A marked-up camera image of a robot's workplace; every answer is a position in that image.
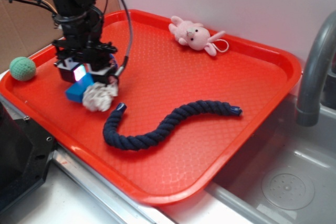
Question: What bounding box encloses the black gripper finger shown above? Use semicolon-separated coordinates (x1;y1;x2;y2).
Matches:
89;65;119;85
54;58;86;82

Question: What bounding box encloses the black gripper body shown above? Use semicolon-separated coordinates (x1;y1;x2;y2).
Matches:
52;39;118;70

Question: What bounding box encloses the blue rectangular block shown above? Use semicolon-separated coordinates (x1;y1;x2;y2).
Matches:
65;73;94;103

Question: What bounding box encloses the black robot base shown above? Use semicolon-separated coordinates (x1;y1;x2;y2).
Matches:
1;104;56;213

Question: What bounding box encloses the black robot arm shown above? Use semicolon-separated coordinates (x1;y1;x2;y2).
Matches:
8;0;118;85

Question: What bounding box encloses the blue sponge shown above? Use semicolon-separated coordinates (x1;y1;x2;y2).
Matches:
109;54;118;69

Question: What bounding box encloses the green rubber ball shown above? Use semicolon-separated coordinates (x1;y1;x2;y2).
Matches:
9;57;36;81

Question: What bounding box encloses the red plastic tray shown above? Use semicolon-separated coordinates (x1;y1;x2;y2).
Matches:
1;10;301;206

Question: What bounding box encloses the pink plush bunny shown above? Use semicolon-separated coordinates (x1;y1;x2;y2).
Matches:
169;16;229;57

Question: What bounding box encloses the grey sink basin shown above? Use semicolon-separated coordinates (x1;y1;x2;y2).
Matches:
206;96;335;223

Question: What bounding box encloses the grey faucet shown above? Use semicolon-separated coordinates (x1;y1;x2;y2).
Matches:
295;12;335;126

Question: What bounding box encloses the black cable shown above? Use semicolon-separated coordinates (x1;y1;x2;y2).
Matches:
103;0;133;78

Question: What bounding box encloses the dark blue twisted rope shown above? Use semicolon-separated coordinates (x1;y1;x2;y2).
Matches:
102;100;244;152

